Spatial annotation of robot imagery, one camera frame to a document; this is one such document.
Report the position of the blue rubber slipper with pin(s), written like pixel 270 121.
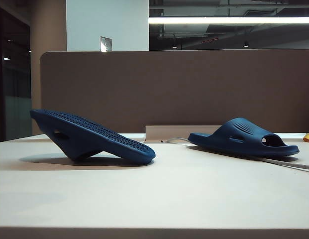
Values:
pixel 94 139
pixel 219 142

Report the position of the brown desk partition panel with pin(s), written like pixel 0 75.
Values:
pixel 169 87

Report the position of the red illuminated sign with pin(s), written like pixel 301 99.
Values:
pixel 210 39

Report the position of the black pendant ceiling lamp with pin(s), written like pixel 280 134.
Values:
pixel 246 44

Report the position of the long ceiling light strip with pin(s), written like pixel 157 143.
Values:
pixel 219 20

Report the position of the silver metal wall plate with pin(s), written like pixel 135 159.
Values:
pixel 105 44

